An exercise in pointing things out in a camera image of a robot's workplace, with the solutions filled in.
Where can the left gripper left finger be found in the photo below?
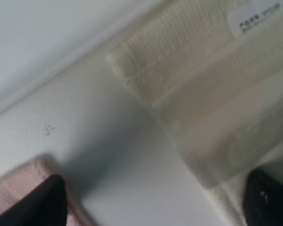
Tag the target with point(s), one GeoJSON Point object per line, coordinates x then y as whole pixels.
{"type": "Point", "coordinates": [46, 205]}

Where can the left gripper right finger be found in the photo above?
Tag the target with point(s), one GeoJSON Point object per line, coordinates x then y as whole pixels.
{"type": "Point", "coordinates": [263, 200]}

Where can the pink terry towel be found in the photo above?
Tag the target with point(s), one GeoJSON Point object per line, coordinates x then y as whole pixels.
{"type": "Point", "coordinates": [18, 183]}

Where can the cream white terry towel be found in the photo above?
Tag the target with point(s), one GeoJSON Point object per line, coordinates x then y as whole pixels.
{"type": "Point", "coordinates": [211, 72]}

